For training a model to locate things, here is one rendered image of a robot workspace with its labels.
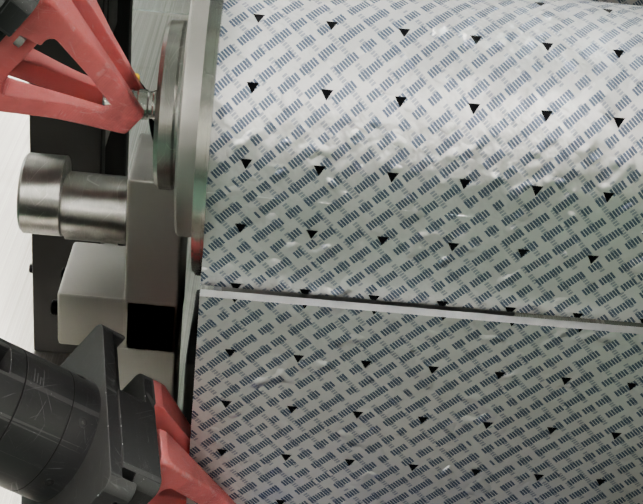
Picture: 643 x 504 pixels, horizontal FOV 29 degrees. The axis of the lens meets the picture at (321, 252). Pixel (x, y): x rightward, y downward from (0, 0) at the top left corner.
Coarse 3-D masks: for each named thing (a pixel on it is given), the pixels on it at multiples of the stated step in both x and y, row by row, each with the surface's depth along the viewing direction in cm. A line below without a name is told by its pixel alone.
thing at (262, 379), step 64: (256, 320) 53; (320, 320) 53; (384, 320) 53; (448, 320) 53; (512, 320) 53; (256, 384) 55; (320, 384) 55; (384, 384) 55; (448, 384) 55; (512, 384) 55; (576, 384) 55; (640, 384) 55; (192, 448) 57; (256, 448) 57; (320, 448) 57; (384, 448) 57; (448, 448) 57; (512, 448) 57; (576, 448) 57; (640, 448) 57
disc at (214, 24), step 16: (208, 16) 49; (208, 32) 49; (208, 48) 48; (208, 64) 48; (208, 80) 48; (208, 96) 48; (208, 112) 48; (208, 128) 48; (208, 144) 49; (208, 160) 49; (192, 208) 50; (192, 224) 50; (192, 240) 51; (192, 256) 52
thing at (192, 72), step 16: (192, 0) 51; (208, 0) 51; (192, 16) 51; (192, 32) 50; (192, 48) 50; (192, 64) 50; (192, 80) 50; (192, 96) 50; (192, 112) 50; (192, 128) 50; (192, 144) 50; (176, 160) 50; (192, 160) 50; (176, 176) 51; (192, 176) 51; (176, 192) 51; (192, 192) 51; (176, 208) 52; (176, 224) 53
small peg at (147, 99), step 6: (132, 90) 57; (138, 90) 57; (144, 90) 57; (156, 90) 57; (138, 96) 57; (144, 96) 57; (150, 96) 57; (102, 102) 57; (108, 102) 57; (144, 102) 57; (150, 102) 57; (144, 108) 57; (150, 108) 57; (144, 114) 57; (150, 114) 57
